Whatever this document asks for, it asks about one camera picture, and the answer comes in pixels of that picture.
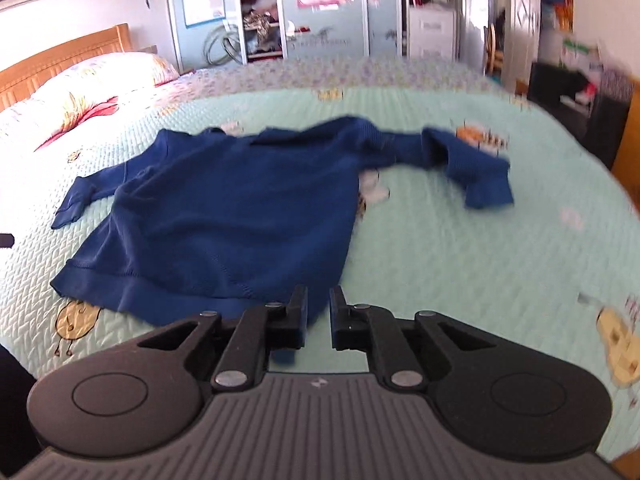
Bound coiled grey hose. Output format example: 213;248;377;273
203;23;246;68

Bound floral pillow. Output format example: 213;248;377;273
1;52;179;152

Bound mint quilted bee bedspread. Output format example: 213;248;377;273
1;58;639;460

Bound white drawer cabinet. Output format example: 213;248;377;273
408;4;457;61

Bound blue knit sweater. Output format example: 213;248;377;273
49;115;516;331

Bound black armchair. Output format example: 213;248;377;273
527;62;634;169

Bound wooden dresser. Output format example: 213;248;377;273
612;80;640;207

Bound wooden headboard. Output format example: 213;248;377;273
0;23;132;110

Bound sliding door wardrobe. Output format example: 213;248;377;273
168;0;446;72

